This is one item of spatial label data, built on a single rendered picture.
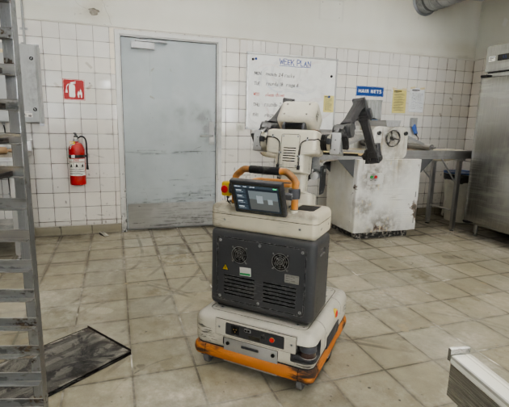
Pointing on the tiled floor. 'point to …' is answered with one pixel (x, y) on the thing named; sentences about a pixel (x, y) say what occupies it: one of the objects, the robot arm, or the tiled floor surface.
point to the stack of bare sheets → (63, 362)
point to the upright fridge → (500, 144)
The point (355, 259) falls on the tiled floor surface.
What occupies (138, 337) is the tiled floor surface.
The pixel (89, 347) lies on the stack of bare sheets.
